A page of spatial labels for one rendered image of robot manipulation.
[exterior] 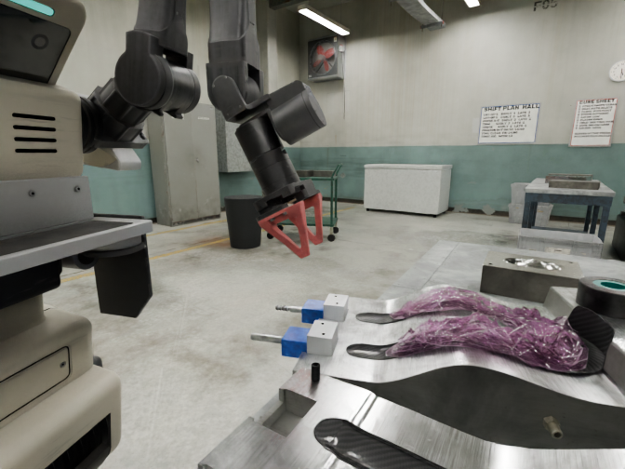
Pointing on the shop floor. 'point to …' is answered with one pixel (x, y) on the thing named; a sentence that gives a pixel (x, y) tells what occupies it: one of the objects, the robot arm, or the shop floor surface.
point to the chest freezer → (407, 187)
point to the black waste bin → (243, 221)
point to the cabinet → (185, 167)
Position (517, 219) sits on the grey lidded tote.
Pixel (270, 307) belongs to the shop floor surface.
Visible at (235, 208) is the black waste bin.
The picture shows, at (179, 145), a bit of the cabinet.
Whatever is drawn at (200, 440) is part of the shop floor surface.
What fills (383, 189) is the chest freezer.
